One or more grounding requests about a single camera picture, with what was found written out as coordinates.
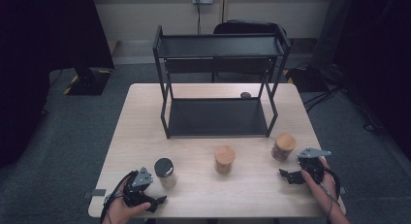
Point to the pale glass jar wooden lid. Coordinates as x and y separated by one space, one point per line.
224 157

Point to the black stand base yellow tape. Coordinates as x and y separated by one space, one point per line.
88 83

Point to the grey tape strip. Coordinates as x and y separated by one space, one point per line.
343 190
95 193

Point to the reddish glass jar wooden lid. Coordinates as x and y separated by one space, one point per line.
283 146

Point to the black two-tier metal shelf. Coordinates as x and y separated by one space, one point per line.
219 117

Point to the person's right hand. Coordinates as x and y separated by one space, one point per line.
318 190

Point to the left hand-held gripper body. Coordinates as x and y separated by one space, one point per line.
141 180

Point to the black floor box yellow tape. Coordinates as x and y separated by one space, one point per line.
307 79

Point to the black chair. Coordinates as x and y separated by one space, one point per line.
245 26

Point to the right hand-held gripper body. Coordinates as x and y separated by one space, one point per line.
311 167

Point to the person's left hand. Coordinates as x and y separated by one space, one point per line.
124 212

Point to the small dark round object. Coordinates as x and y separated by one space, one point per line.
245 95

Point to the glass jar with black lid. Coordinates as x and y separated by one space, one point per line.
164 170

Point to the black curtain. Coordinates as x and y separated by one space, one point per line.
38 56
381 56

